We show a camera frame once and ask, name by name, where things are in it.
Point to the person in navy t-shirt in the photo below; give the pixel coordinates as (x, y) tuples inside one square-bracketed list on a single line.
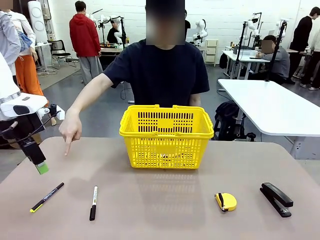
[(160, 75)]

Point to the black backpack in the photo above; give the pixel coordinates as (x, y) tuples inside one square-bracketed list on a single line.
[(228, 120)]

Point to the white background robot on desk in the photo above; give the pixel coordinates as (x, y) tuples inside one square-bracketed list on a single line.
[(252, 27)]

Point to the large white table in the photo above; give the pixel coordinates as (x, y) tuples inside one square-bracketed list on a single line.
[(270, 105)]

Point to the yellow plastic shopping basket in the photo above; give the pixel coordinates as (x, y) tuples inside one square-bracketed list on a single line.
[(166, 140)]

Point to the mannequin with orange pants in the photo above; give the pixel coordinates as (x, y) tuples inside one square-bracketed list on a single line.
[(25, 62)]

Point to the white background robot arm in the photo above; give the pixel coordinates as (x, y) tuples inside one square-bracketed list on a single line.
[(201, 27)]

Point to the person in red hoodie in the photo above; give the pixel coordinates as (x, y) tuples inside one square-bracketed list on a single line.
[(83, 35)]

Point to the black tripod stand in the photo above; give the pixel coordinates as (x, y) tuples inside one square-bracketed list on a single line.
[(241, 45)]

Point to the seated person in grey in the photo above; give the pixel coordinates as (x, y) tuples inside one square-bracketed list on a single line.
[(277, 57)]

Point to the white tower air conditioner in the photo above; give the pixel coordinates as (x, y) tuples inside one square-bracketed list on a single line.
[(37, 22)]

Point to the standing person in black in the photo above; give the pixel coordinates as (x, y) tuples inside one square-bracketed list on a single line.
[(301, 45)]

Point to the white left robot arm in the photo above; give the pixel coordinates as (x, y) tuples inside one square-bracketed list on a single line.
[(10, 100)]

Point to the standing person in cream top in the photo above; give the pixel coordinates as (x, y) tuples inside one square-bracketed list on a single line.
[(315, 57)]

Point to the person's right hand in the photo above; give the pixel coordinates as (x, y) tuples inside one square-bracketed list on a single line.
[(72, 127)]

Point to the black stapler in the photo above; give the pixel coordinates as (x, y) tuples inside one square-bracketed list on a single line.
[(276, 198)]

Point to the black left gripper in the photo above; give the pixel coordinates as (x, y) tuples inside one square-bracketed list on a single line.
[(25, 127)]

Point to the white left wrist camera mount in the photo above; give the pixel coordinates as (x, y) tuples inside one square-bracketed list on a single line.
[(52, 112)]

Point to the black clamped camera pole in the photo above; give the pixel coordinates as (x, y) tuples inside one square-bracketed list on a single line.
[(275, 52)]

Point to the white shelf unit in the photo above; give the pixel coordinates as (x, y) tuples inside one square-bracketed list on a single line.
[(212, 52)]

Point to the white background robot with black stand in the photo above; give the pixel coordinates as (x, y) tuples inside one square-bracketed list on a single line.
[(105, 18)]

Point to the black highlighter with yellow tip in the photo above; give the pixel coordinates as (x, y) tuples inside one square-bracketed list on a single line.
[(47, 197)]

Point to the white marker with black cap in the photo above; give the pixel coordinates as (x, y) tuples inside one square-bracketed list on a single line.
[(93, 202)]

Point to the white background desk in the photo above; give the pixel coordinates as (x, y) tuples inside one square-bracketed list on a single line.
[(242, 57)]

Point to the yellow tape measure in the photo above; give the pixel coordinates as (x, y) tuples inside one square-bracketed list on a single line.
[(226, 201)]

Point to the black chair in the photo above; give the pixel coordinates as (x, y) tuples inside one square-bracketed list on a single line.
[(60, 52)]

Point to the person's left forearm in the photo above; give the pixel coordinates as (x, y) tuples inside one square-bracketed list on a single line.
[(195, 100)]

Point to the person's right forearm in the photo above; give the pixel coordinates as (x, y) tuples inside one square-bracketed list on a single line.
[(81, 101)]

